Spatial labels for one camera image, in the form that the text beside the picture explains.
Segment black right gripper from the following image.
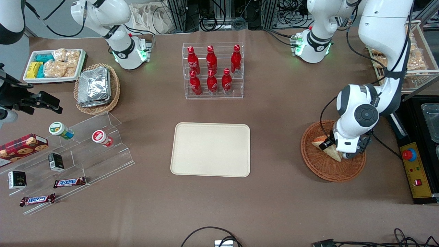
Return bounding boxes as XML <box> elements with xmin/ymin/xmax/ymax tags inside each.
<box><xmin>0</xmin><ymin>82</ymin><xmax>63</xmax><ymax>116</ymax></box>

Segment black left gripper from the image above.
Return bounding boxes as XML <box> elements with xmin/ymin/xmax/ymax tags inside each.
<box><xmin>319</xmin><ymin>134</ymin><xmax>373</xmax><ymax>156</ymax></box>

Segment triangular sandwich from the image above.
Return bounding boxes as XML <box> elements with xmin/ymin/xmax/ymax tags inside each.
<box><xmin>311</xmin><ymin>135</ymin><xmax>343</xmax><ymax>162</ymax></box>

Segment white rectangular snack tray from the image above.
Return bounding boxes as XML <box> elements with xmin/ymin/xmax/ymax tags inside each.
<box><xmin>23</xmin><ymin>49</ymin><xmax>86</xmax><ymax>84</ymax></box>

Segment brown round wicker basket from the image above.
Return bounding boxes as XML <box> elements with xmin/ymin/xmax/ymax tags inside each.
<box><xmin>301</xmin><ymin>120</ymin><xmax>367</xmax><ymax>183</ymax></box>

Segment light tan wicker basket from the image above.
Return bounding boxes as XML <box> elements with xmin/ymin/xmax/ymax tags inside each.
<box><xmin>74</xmin><ymin>63</ymin><xmax>121</xmax><ymax>116</ymax></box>

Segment cream plastic tray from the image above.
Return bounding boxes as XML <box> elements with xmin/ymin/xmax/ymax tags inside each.
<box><xmin>170</xmin><ymin>122</ymin><xmax>251</xmax><ymax>178</ymax></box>

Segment green lid yogurt cup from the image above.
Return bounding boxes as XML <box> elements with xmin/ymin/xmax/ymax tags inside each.
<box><xmin>49</xmin><ymin>122</ymin><xmax>74</xmax><ymax>140</ymax></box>

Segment yellow snack packet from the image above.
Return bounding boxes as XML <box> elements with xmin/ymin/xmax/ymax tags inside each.
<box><xmin>26</xmin><ymin>62</ymin><xmax>44</xmax><ymax>79</ymax></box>

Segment silver foil packet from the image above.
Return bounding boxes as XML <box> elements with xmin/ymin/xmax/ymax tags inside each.
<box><xmin>78</xmin><ymin>92</ymin><xmax>112</xmax><ymax>108</ymax></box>
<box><xmin>79</xmin><ymin>67</ymin><xmax>110</xmax><ymax>99</ymax></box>

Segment red plaid cookie box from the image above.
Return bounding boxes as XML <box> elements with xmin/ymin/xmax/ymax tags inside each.
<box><xmin>0</xmin><ymin>133</ymin><xmax>49</xmax><ymax>168</ymax></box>

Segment small black box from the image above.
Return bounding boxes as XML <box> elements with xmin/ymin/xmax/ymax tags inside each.
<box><xmin>48</xmin><ymin>153</ymin><xmax>65</xmax><ymax>172</ymax></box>
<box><xmin>8</xmin><ymin>170</ymin><xmax>27</xmax><ymax>190</ymax></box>

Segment red lid yogurt cup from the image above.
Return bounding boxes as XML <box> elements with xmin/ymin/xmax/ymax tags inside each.
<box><xmin>92</xmin><ymin>130</ymin><xmax>114</xmax><ymax>148</ymax></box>

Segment clear acrylic step stand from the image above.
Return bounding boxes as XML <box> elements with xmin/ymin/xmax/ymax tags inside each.
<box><xmin>0</xmin><ymin>111</ymin><xmax>135</xmax><ymax>216</ymax></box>

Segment Snickers chocolate bar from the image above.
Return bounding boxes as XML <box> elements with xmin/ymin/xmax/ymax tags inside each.
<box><xmin>53</xmin><ymin>177</ymin><xmax>87</xmax><ymax>189</ymax></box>
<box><xmin>20</xmin><ymin>193</ymin><xmax>56</xmax><ymax>207</ymax></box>

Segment black machine base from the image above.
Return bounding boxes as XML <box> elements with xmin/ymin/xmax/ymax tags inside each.
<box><xmin>386</xmin><ymin>95</ymin><xmax>439</xmax><ymax>205</ymax></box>

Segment yellow emergency stop box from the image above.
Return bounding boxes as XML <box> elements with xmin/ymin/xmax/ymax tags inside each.
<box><xmin>399</xmin><ymin>141</ymin><xmax>434</xmax><ymax>199</ymax></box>

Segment steel pan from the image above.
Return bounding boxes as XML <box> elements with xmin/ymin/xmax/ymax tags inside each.
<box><xmin>421</xmin><ymin>103</ymin><xmax>439</xmax><ymax>144</ymax></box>

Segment clear acrylic bottle rack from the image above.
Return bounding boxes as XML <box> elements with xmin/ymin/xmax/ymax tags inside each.
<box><xmin>182</xmin><ymin>42</ymin><xmax>245</xmax><ymax>100</ymax></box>

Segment red cola bottle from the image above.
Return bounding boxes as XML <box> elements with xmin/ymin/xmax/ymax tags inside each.
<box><xmin>222</xmin><ymin>68</ymin><xmax>233</xmax><ymax>94</ymax></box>
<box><xmin>189</xmin><ymin>70</ymin><xmax>202</xmax><ymax>96</ymax></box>
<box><xmin>187</xmin><ymin>46</ymin><xmax>201</xmax><ymax>75</ymax></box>
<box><xmin>230</xmin><ymin>45</ymin><xmax>242</xmax><ymax>74</ymax></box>
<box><xmin>206</xmin><ymin>45</ymin><xmax>218</xmax><ymax>72</ymax></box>
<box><xmin>207</xmin><ymin>70</ymin><xmax>218</xmax><ymax>94</ymax></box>

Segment white cloth bag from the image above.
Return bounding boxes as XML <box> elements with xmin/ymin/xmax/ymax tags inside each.
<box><xmin>128</xmin><ymin>3</ymin><xmax>176</xmax><ymax>35</ymax></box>

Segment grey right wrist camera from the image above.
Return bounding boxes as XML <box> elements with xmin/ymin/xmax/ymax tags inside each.
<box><xmin>0</xmin><ymin>106</ymin><xmax>19</xmax><ymax>129</ymax></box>

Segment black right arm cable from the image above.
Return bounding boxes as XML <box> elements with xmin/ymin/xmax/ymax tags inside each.
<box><xmin>25</xmin><ymin>0</ymin><xmax>87</xmax><ymax>38</ymax></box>

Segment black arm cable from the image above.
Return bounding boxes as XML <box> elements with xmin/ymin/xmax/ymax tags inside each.
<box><xmin>320</xmin><ymin>6</ymin><xmax>414</xmax><ymax>140</ymax></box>
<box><xmin>25</xmin><ymin>0</ymin><xmax>87</xmax><ymax>38</ymax></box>

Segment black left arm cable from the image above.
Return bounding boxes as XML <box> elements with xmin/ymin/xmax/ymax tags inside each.
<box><xmin>320</xmin><ymin>6</ymin><xmax>414</xmax><ymax>140</ymax></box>

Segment white wire rack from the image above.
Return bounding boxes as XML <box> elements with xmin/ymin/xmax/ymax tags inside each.
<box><xmin>368</xmin><ymin>20</ymin><xmax>439</xmax><ymax>95</ymax></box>

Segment black tangled cables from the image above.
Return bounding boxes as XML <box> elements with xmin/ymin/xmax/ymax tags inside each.
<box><xmin>333</xmin><ymin>228</ymin><xmax>439</xmax><ymax>247</ymax></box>

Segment aluminium frame rack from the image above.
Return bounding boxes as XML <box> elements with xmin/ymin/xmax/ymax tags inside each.
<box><xmin>167</xmin><ymin>0</ymin><xmax>279</xmax><ymax>32</ymax></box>

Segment black looped cable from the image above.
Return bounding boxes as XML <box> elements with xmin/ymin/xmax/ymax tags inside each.
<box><xmin>180</xmin><ymin>226</ymin><xmax>243</xmax><ymax>247</ymax></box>

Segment black coiled cable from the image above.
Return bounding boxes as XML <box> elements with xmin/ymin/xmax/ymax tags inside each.
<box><xmin>200</xmin><ymin>15</ymin><xmax>227</xmax><ymax>32</ymax></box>

